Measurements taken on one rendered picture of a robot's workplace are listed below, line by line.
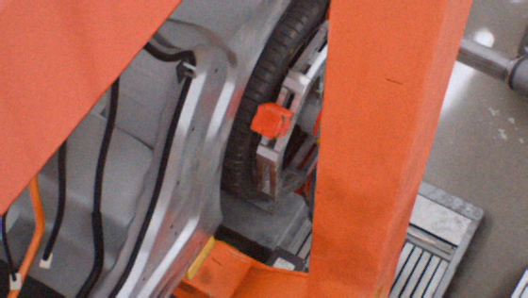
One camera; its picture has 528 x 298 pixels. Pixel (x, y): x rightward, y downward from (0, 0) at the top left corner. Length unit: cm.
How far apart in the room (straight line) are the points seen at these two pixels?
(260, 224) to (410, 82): 189
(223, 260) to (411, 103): 134
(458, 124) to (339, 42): 241
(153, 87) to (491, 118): 182
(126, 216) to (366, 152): 95
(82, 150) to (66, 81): 194
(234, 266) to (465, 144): 139
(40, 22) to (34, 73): 3
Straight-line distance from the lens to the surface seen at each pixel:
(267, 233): 309
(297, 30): 236
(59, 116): 44
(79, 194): 233
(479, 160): 359
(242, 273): 253
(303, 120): 254
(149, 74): 226
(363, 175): 153
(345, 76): 133
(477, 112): 371
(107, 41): 44
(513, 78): 248
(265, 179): 252
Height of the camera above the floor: 299
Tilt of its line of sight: 57 degrees down
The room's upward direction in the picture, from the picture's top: 4 degrees clockwise
